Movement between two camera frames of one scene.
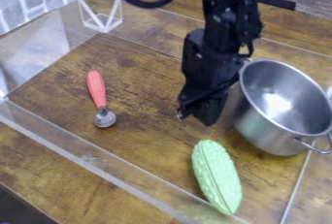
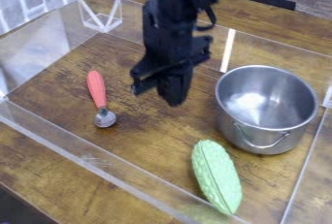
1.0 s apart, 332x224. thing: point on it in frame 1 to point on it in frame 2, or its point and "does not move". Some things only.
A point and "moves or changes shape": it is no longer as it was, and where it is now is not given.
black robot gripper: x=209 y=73 to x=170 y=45
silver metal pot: x=278 y=110 moves or changes shape
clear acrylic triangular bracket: x=103 y=21 does not move
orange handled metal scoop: x=104 y=116 does not move
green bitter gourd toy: x=218 y=175 does not move
